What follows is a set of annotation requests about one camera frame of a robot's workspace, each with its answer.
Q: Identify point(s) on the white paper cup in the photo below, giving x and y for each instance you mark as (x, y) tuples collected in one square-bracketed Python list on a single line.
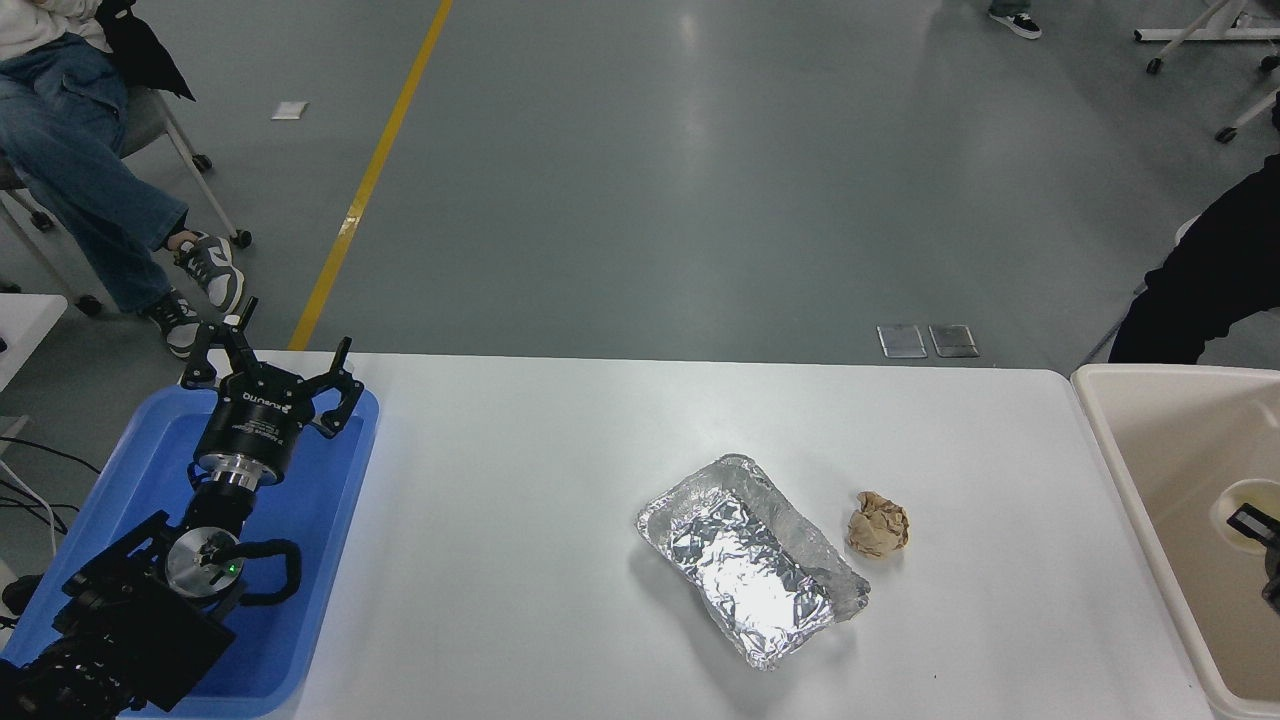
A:
[(1250, 492)]

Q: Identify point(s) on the crumpled tan paper ball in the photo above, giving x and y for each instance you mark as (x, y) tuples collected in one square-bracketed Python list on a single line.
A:
[(878, 525)]

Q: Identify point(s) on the white wheeled stand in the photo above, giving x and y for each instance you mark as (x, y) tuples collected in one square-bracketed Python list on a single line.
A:
[(1200, 34)]

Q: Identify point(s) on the person in black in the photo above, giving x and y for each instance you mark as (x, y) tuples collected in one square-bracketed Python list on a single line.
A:
[(1210, 280)]

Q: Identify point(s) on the white side table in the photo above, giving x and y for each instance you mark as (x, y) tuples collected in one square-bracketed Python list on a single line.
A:
[(25, 325)]

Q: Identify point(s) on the white caster leg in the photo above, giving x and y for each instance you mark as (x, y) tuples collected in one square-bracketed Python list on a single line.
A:
[(1250, 115)]

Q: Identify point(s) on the walking person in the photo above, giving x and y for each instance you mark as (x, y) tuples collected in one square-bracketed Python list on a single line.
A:
[(1015, 24)]

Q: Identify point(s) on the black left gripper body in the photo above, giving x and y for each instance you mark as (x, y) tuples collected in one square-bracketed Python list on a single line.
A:
[(250, 425)]

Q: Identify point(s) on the black jacket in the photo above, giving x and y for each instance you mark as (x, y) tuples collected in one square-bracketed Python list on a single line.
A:
[(140, 50)]

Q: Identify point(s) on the silver foil tray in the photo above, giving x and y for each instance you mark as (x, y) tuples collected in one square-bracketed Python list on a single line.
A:
[(750, 570)]

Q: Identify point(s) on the blue plastic tray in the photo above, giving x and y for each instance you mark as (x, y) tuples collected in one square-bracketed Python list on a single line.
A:
[(320, 500)]

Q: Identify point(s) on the large pale bin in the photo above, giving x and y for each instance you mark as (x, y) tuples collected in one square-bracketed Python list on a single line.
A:
[(1160, 450)]

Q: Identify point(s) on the grey wheeled chair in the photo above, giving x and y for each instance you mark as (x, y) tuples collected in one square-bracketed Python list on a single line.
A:
[(150, 115)]

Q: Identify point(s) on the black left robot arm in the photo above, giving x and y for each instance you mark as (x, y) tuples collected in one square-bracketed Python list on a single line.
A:
[(130, 620)]

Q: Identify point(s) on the metal floor plate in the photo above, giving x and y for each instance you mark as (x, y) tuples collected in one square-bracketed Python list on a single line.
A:
[(902, 341), (954, 341)]

